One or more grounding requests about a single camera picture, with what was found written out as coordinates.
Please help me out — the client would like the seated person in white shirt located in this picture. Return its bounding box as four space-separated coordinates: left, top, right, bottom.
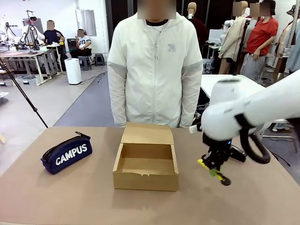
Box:
70 29 92 59

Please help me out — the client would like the brown cardboard box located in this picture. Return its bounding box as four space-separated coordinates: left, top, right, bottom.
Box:
112 121 180 192

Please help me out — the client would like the mannequin in beige coat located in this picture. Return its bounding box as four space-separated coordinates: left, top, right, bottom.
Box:
218 1 250 75

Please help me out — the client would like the mannequin in red shirt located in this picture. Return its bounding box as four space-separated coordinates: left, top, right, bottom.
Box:
242 0 279 83

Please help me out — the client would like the person in white jacket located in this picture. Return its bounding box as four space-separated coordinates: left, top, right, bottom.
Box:
107 0 204 128

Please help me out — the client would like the grey plastic stool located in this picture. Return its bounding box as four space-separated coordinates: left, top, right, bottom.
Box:
78 56 92 71
94 53 105 67

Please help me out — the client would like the black tripod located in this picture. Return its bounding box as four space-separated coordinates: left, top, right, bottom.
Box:
0 58 49 128

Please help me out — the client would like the black floor cable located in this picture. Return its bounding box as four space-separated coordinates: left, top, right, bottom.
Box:
81 71 109 84

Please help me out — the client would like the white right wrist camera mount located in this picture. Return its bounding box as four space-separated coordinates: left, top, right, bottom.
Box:
189 121 203 135

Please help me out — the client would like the seated person in dark shirt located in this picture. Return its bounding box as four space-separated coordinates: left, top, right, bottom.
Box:
43 20 66 60

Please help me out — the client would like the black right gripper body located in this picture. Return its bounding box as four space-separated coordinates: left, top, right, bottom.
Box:
202 133 233 170

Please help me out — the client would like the black cable hose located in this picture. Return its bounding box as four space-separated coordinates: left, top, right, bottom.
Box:
234 113 271 165

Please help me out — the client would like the clear plastic bin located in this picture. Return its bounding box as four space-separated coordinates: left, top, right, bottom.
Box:
18 75 40 87

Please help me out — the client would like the white table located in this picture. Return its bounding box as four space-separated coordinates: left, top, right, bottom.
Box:
200 74 267 102

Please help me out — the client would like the tan mannequin in dark top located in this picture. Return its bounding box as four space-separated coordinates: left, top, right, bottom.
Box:
187 2 210 60

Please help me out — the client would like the white air purifier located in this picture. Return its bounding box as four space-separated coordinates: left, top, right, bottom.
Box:
64 58 83 85

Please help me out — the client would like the mirror panel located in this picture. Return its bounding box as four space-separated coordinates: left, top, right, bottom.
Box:
75 9 97 37

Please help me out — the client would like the grey workbench table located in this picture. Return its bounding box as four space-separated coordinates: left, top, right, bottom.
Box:
0 49 49 85

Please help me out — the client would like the navy CAMPUS pencil case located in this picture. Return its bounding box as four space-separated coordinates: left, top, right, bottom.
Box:
40 131 93 175

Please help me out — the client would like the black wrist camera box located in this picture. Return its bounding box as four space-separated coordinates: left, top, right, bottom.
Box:
230 145 248 163

